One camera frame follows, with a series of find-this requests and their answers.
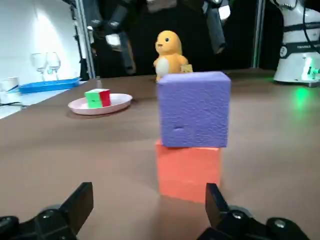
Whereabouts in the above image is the clear wine glass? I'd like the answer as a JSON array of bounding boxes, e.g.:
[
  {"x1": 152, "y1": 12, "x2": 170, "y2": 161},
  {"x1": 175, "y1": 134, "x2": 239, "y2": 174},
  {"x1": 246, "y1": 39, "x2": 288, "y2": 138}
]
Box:
[
  {"x1": 45, "y1": 51, "x2": 62, "y2": 81},
  {"x1": 30, "y1": 52, "x2": 49, "y2": 81}
]

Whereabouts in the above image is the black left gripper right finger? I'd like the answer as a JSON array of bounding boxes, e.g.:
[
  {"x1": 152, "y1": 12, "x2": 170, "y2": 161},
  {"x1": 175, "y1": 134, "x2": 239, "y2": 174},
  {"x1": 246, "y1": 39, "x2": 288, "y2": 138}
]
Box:
[{"x1": 198, "y1": 183, "x2": 307, "y2": 240}]

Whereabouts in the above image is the aluminium frame post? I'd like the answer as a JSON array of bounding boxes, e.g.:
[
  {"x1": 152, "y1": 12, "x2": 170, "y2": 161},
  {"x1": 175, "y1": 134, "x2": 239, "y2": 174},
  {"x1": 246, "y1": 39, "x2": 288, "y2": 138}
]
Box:
[
  {"x1": 74, "y1": 0, "x2": 97, "y2": 80},
  {"x1": 252, "y1": 0, "x2": 266, "y2": 69}
]

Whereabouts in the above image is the pale pink round plate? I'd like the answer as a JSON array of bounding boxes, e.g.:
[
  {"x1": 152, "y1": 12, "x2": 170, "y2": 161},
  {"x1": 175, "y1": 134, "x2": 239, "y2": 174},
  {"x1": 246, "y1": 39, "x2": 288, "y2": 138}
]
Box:
[{"x1": 67, "y1": 92, "x2": 134, "y2": 116}]

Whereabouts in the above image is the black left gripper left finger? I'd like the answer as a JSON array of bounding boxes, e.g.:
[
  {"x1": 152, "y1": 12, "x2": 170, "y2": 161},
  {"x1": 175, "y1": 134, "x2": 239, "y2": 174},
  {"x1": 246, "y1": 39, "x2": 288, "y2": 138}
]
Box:
[{"x1": 0, "y1": 181, "x2": 94, "y2": 240}]

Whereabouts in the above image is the multicoloured puzzle cube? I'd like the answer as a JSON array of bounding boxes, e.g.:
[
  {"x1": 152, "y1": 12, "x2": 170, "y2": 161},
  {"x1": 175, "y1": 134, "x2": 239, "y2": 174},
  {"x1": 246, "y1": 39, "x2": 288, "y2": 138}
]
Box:
[{"x1": 84, "y1": 88, "x2": 112, "y2": 109}]

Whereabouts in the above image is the orange plush toy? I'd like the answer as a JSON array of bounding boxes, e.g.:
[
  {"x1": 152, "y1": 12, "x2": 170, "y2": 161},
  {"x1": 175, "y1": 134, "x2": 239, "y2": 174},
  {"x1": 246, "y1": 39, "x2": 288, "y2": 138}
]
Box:
[{"x1": 152, "y1": 30, "x2": 194, "y2": 82}]

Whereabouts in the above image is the blue plastic tray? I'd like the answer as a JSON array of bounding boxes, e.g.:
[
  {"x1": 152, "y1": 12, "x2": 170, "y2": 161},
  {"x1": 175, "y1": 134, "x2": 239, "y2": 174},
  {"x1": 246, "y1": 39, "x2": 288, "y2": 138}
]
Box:
[{"x1": 18, "y1": 77, "x2": 83, "y2": 95}]

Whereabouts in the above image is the purple foam square block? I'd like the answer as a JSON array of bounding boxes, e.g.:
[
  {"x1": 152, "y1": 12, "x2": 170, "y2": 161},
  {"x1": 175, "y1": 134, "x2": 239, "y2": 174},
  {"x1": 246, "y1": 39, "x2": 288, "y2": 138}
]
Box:
[{"x1": 156, "y1": 70, "x2": 232, "y2": 149}]

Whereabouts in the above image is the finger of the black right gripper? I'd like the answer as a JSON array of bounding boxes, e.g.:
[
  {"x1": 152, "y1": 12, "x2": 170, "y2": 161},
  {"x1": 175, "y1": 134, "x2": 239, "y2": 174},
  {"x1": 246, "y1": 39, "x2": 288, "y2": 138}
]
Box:
[
  {"x1": 202, "y1": 0, "x2": 231, "y2": 55},
  {"x1": 88, "y1": 4, "x2": 138, "y2": 76}
]

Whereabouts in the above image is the orange foam square block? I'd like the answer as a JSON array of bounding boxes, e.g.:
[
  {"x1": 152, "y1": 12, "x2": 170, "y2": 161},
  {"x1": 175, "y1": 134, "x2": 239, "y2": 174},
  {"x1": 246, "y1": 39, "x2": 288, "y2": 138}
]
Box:
[{"x1": 155, "y1": 139, "x2": 223, "y2": 204}]

